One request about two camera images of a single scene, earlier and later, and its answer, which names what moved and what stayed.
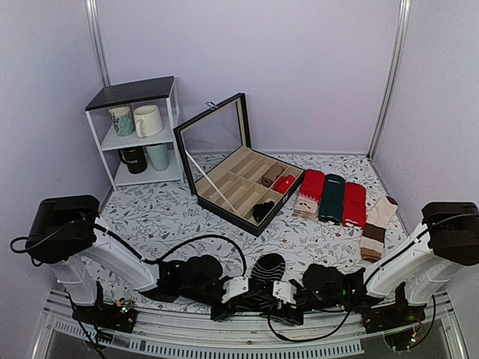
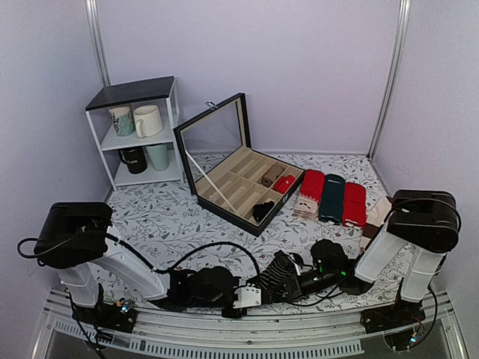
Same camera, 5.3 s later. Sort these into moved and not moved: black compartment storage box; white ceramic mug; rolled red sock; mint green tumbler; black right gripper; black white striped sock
Moved: black white striped sock; black right gripper
Not moved: mint green tumbler; rolled red sock; white ceramic mug; black compartment storage box
